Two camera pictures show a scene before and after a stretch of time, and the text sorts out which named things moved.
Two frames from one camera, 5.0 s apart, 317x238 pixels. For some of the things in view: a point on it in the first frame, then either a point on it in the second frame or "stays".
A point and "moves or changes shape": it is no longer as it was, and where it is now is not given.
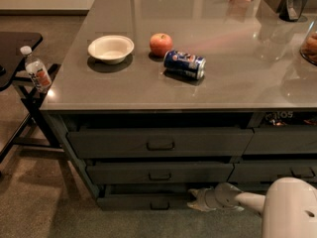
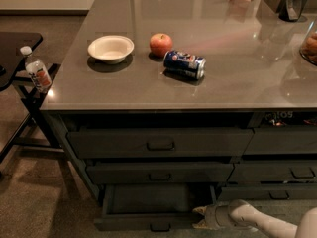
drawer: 143,197 moves or changes shape
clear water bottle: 37,72 stays
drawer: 282,140 stays
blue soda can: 188,64 stays
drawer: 159,143 stays
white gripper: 206,197 -> 215,217
